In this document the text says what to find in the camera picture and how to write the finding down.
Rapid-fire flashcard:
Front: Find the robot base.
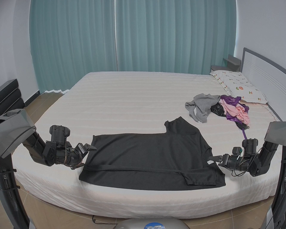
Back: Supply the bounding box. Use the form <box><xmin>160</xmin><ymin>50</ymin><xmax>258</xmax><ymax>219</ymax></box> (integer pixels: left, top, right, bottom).
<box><xmin>116</xmin><ymin>219</ymin><xmax>186</xmax><ymax>229</ymax></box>

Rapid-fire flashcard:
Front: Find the white printed pillow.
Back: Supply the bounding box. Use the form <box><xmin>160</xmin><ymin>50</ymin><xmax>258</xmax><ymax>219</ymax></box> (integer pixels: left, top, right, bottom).
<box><xmin>210</xmin><ymin>70</ymin><xmax>268</xmax><ymax>104</ymax></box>

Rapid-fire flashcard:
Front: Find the black cable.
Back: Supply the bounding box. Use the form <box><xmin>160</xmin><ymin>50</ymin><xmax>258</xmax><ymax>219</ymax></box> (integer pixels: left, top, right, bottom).
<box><xmin>92</xmin><ymin>215</ymin><xmax>118</xmax><ymax>224</ymax></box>

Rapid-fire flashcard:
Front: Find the grey garment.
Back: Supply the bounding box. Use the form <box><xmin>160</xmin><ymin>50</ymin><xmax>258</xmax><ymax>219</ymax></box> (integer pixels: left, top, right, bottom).
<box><xmin>185</xmin><ymin>93</ymin><xmax>222</xmax><ymax>123</ymax></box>

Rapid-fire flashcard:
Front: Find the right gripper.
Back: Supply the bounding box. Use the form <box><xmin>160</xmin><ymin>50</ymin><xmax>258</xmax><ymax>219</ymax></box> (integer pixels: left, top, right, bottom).
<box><xmin>209</xmin><ymin>154</ymin><xmax>241</xmax><ymax>172</ymax></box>

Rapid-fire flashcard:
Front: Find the black chest of drawers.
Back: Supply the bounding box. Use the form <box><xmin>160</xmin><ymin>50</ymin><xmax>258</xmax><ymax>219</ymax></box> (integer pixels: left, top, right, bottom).
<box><xmin>0</xmin><ymin>79</ymin><xmax>24</xmax><ymax>114</ymax></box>

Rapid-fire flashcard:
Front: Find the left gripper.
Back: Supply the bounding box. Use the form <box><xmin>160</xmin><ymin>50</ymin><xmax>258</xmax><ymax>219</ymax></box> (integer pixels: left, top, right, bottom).
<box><xmin>65</xmin><ymin>143</ymin><xmax>97</xmax><ymax>167</ymax></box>

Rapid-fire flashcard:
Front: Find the grey bedside table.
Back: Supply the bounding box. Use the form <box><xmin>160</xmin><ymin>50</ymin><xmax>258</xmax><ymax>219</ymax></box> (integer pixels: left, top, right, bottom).
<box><xmin>211</xmin><ymin>54</ymin><xmax>242</xmax><ymax>73</ymax></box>

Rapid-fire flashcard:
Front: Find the bed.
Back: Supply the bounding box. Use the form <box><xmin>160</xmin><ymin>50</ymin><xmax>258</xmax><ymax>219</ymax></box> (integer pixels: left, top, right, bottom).
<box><xmin>10</xmin><ymin>47</ymin><xmax>286</xmax><ymax>219</ymax></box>

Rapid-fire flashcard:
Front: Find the pile of clothes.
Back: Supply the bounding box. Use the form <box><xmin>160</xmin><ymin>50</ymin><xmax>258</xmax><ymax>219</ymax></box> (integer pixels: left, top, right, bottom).
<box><xmin>210</xmin><ymin>95</ymin><xmax>252</xmax><ymax>140</ymax></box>

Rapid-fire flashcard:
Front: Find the black T-shirt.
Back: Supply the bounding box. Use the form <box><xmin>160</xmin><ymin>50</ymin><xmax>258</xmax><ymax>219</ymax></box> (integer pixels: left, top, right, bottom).
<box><xmin>78</xmin><ymin>116</ymin><xmax>226</xmax><ymax>191</ymax></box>

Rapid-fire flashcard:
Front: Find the blue-green curtain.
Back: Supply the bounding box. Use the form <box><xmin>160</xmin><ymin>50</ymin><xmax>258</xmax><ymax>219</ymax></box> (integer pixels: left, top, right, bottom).
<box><xmin>115</xmin><ymin>0</ymin><xmax>237</xmax><ymax>75</ymax></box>
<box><xmin>30</xmin><ymin>0</ymin><xmax>118</xmax><ymax>94</ymax></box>

